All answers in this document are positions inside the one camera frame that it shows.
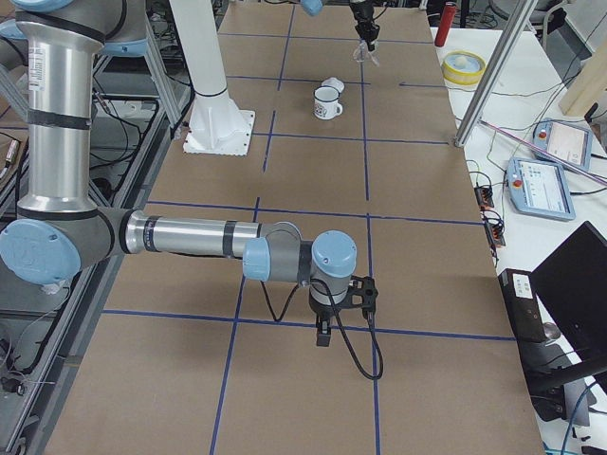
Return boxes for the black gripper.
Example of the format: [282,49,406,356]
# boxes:
[310,299,347,347]
[349,0,380,51]

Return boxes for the far teach pendant tablet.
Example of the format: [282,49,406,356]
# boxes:
[533,118,592,171]

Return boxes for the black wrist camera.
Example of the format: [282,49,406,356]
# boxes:
[346,276,378,320]

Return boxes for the clear glass funnel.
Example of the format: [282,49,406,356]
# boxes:
[353,43,379,66]

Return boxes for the black box device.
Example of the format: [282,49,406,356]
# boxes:
[498,268,548,344]

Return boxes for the white enamel cup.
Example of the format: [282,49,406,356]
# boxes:
[314,85,343,120]

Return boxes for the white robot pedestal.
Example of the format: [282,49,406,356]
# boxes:
[170,0,255,156]

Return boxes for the yellow tape roll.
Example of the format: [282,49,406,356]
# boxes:
[442,50,487,86]

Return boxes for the black laptop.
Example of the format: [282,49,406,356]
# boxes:
[530,221,606,359]

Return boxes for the silver reacher grabber stick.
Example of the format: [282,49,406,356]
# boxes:
[478,119,607,187]

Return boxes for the red cylinder tube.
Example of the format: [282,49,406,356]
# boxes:
[434,1,457,47]

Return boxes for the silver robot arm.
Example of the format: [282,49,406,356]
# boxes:
[300,0,380,52]
[1,1,357,346]

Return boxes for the white cup lid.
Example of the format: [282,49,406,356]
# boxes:
[322,77,345,94]

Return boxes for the aluminium frame post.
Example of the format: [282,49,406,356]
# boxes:
[454,0,538,148]

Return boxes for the teach pendant tablet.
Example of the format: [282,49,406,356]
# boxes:
[506,157,576,221]
[533,118,592,171]

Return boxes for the near teach pendant tablet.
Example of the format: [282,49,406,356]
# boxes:
[506,157,576,221]

